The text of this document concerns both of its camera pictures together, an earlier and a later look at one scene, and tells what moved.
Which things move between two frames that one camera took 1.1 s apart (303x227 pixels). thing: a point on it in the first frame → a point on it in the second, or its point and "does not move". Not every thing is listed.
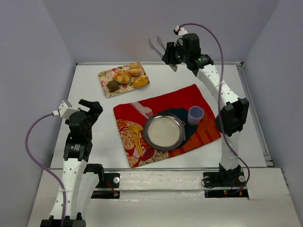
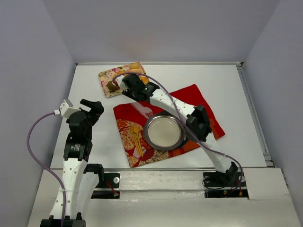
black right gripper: (169, 53) → (132, 82)
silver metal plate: (164, 131) does not move
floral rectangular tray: (123, 79) does not move
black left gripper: (92, 109) does not move
